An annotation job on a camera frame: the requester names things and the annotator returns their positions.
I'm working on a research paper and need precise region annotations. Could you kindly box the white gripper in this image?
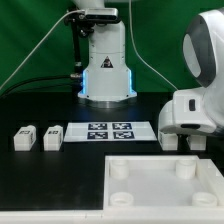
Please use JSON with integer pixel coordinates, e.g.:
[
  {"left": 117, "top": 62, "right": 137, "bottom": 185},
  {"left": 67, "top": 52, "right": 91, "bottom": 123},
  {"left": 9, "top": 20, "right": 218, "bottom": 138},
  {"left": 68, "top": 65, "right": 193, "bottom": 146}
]
[{"left": 158, "top": 87, "right": 224, "bottom": 136}]

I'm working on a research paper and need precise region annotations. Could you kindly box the mounted grey camera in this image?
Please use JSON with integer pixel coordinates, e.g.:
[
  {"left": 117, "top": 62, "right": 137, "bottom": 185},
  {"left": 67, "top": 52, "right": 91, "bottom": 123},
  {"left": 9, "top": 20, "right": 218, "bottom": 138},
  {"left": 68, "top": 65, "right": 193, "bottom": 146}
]
[{"left": 85, "top": 8, "right": 118, "bottom": 20}]

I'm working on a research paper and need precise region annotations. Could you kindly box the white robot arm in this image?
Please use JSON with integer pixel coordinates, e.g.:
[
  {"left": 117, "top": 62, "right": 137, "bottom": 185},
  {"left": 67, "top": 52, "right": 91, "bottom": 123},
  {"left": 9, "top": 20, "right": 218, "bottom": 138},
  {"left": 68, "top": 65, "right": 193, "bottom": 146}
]
[{"left": 72, "top": 0, "right": 224, "bottom": 135}]

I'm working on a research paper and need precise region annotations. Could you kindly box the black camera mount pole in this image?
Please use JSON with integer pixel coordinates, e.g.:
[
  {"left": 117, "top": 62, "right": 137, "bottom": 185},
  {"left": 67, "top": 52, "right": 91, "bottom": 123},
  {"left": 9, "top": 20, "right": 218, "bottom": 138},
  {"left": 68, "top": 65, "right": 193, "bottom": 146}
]
[{"left": 64, "top": 13, "right": 94, "bottom": 87}]

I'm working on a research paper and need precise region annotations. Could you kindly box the white square tabletop part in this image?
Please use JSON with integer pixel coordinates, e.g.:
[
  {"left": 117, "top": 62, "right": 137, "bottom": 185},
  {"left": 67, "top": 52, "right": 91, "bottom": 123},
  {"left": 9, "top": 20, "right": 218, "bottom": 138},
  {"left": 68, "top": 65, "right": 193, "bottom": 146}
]
[{"left": 103, "top": 156, "right": 224, "bottom": 209}]

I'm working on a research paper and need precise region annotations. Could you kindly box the white camera cable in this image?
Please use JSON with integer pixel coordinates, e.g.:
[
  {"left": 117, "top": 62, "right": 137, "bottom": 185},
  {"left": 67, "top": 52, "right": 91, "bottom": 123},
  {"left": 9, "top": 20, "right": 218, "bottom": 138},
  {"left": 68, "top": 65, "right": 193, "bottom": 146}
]
[{"left": 0, "top": 9, "right": 86, "bottom": 92}]

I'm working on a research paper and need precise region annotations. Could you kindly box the white marker sheet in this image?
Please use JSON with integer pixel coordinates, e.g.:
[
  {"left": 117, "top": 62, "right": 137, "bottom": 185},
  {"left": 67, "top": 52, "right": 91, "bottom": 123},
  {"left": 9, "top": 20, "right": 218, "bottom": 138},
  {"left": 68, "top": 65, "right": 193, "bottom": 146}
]
[{"left": 64, "top": 122, "right": 157, "bottom": 142}]

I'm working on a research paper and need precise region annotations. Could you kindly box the black cable bundle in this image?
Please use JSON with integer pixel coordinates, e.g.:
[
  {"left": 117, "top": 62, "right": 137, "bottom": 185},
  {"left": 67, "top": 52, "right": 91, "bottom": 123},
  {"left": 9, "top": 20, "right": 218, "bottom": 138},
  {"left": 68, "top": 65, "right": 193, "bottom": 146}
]
[{"left": 0, "top": 74, "right": 83, "bottom": 98}]

